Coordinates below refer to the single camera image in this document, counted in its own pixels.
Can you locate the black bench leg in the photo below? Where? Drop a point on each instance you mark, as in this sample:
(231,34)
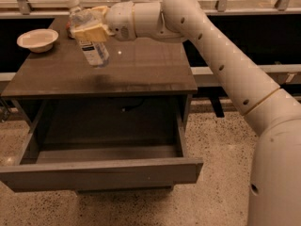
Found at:
(217,107)

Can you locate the clear plastic water bottle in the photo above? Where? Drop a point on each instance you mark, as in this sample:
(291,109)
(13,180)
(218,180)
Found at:
(95,52)

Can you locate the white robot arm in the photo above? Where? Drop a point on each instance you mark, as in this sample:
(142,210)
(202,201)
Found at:
(274,115)

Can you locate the grey cabinet with glossy top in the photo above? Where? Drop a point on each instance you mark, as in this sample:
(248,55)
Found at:
(146,81)

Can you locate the open grey top drawer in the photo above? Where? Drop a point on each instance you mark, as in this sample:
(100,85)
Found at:
(118,155)

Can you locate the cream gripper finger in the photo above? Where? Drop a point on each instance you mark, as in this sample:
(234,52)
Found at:
(97,32)
(99,12)

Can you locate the white paper bowl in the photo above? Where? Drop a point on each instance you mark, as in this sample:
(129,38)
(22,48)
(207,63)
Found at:
(38,40)

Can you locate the crushed red soda can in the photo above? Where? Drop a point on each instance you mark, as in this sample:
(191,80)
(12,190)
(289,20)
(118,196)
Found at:
(68,29)

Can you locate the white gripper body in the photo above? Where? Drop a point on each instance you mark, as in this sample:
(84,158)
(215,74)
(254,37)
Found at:
(119,20)

